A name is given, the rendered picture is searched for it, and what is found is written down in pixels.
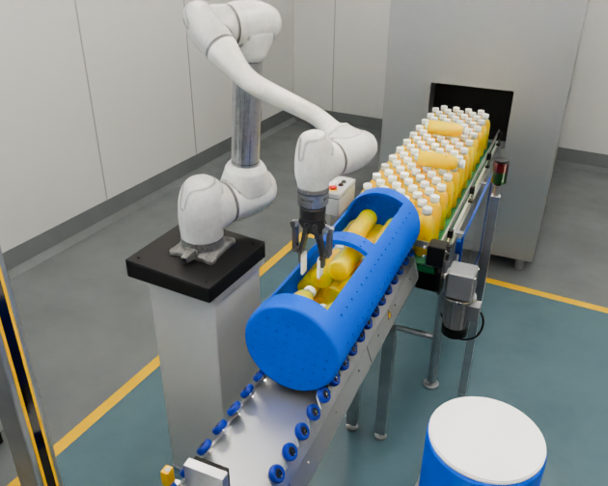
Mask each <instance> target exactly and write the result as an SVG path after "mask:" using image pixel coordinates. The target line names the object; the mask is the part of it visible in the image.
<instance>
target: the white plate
mask: <svg viewBox="0 0 608 486"><path fill-rule="evenodd" d="M428 435H429V439H430V442H431V445H432V447H433V449H434V450H435V452H436V453H437V455H438V456H439V457H440V458H441V459H442V460H443V461H444V462H445V463H446V464H447V465H448V466H449V467H451V468H452V469H453V470H455V471H456V472H458V473H460V474H462V475H464V476H466V477H469V478H471V479H474V480H477V481H480V482H483V483H488V484H495V485H510V484H516V483H520V482H523V481H525V480H528V479H530V478H531V477H533V476H534V475H536V474H537V473H538V472H539V471H540V469H541V468H542V466H543V464H544V461H545V458H546V444H545V440H544V438H543V436H542V434H541V432H540V431H539V429H538V427H537V426H536V425H535V424H534V423H533V422H532V421H531V420H530V419H529V418H528V417H527V416H526V415H524V414H523V413H522V412H520V411H519V410H517V409H515V408H514V407H512V406H511V405H509V404H506V403H504V402H501V401H498V400H495V399H491V398H486V397H479V396H466V397H460V398H456V399H453V400H450V401H448V402H446V403H444V404H442V405H441V406H440V407H438V408H437V409H436V410H435V412H434V413H433V414H432V416H431V418H430V421H429V425H428Z"/></svg>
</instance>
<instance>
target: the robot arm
mask: <svg viewBox="0 0 608 486"><path fill-rule="evenodd" d="M182 14H183V23H184V27H185V29H186V32H187V34H188V36H189V38H190V39H191V40H192V41H193V43H194V44H195V45H196V47H197V48H198V49H199V51H200V52H201V53H202V54H204V55H205V56H206V57H207V58H208V60H209V61H210V62H211V63H213V64H214V65H215V66H216V67H218V68H219V69H220V70H221V71H222V72H224V73H225V74H226V75H227V76H228V77H229V78H230V79H231V80H232V159H231V160H230V161H229V162H228V163H227V164H226V165H225V169H224V172H223V174H222V177H221V181H219V180H218V179H217V178H215V177H214V176H211V175H193V176H191V177H190V178H188V179H187V180H186V181H185V182H184V183H183V185H182V186H181V188H180V194H179V200H178V218H179V226H180V243H179V244H178V245H176V246H175V247H173V248H171V249H170V255H172V256H180V257H181V258H180V260H181V262H182V263H188V262H189V261H191V260H193V259H195V260H198V261H201V262H204V263H206V264H208V265H212V264H214V263H215V262H216V260H217V259H218V258H219V257H220V256H221V255H222V254H223V253H224V252H225V251H226V250H227V249H229V248H230V247H231V246H232V245H234V244H235V239H234V238H232V237H226V236H224V229H225V228H226V227H227V226H228V225H229V224H231V223H232V222H234V221H237V220H241V219H244V218H247V217H249V216H252V215H254V214H256V213H258V212H260V211H262V210H264V209H265V208H267V207H268V206H269V205H270V204H271V203H272V202H273V200H274V199H275V197H276V194H277V184H276V181H275V178H274V176H273V175H272V174H271V173H270V172H269V171H268V170H267V169H266V166H265V165H264V163H263V162H262V161H261V160H260V138H261V109H262V101H264V102H266V103H268V104H271V105H273V106H275V107H277V108H279V109H281V110H284V111H286V112H288V113H290V114H292V115H294V116H296V117H298V118H300V119H302V120H304V121H306V122H308V123H310V124H311V125H313V126H314V127H315V128H316V129H313V130H308V131H305V132H303V133H302V134H301V135H300V136H299V138H298V141H297V144H296V149H295V156H294V173H295V178H296V181H297V203H298V204H299V215H300V217H299V219H295V218H294V219H293V220H292V221H291V222H290V226H291V235H292V250H293V251H294V252H297V253H298V262H299V263H301V275H303V274H304V273H305V272H306V271H307V251H304V250H305V246H306V243H307V239H308V235H309V234H312V235H314V236H315V240H316V241H317V245H318V253H319V257H318V270H317V279H319V278H320V277H321V276H322V270H323V268H324V266H325V265H326V259H329V258H330V257H331V256H332V250H333V232H334V230H335V227H334V226H333V227H330V226H328V225H327V223H326V221H325V215H326V206H327V205H328V200H329V182H330V181H332V180H333V179H334V178H335V177H337V176H339V175H345V174H349V173H352V172H354V171H357V170H359V169H361V168H363V167H364V166H366V165H368V164H369V163H370V162H371V161H372V159H373V158H374V156H375V155H376V152H377V142H376V139H375V137H374V135H373V134H371V133H370V132H368V131H365V130H359V129H358V128H355V127H353V126H351V125H349V124H348V123H346V122H345V123H340V122H338V121H336V120H335V119H334V118H333V117H331V116H330V115H329V114H328V113H326V112H325V111H324V110H322V109H321V108H319V107H317V106H316V105H315V104H313V103H311V102H309V101H307V100H306V99H304V98H302V97H300V96H298V95H296V94H293V93H291V92H289V91H287V90H286V89H284V88H282V87H280V86H278V85H276V84H274V83H272V82H270V81H269V80H267V79H265V78H263V61H264V59H265V58H266V56H267V54H268V51H269V48H270V46H271V44H272V42H273V41H275V40H276V39H277V37H278V36H279V34H280V32H281V28H282V20H281V16H280V14H279V12H278V11H277V10H276V9H275V8H274V7H272V6H271V5H269V4H266V3H264V2H261V1H257V0H239V1H232V2H229V3H225V4H211V5H209V4H208V3H207V2H205V1H200V0H195V1H192V2H190V3H188V4H187V5H186V6H185V8H184V9H183V13H182ZM299 224H300V226H301V227H302V228H303V231H302V237H301V241H300V244H299ZM323 229H326V233H327V234H326V250H325V246H324V241H323V236H322V235H323V232H322V230H323Z"/></svg>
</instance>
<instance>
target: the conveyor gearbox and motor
mask: <svg viewBox="0 0 608 486"><path fill-rule="evenodd" d="M479 270H480V268H479V266H477V265H473V264H468V263H463V262H459V261H453V263H452V264H451V267H449V268H448V270H447V273H444V277H443V283H444V290H443V297H444V298H445V302H444V309H443V314H442V312H441V313H440V314H441V317H442V325H441V333H442V334H443V335H444V336H445V337H447V338H451V339H459V340H470V339H474V338H476V337H478V336H479V334H480V333H481V332H482V330H483V327H484V316H483V314H482V312H481V307H482V301H477V294H476V292H475V290H476V287H477V281H478V276H479ZM480 314H481V317H482V327H481V329H480V331H479V332H478V333H477V334H476V335H475V336H474V337H470V338H465V337H466V336H467V331H468V326H469V322H470V321H472V322H476V323H478V320H479V317H480Z"/></svg>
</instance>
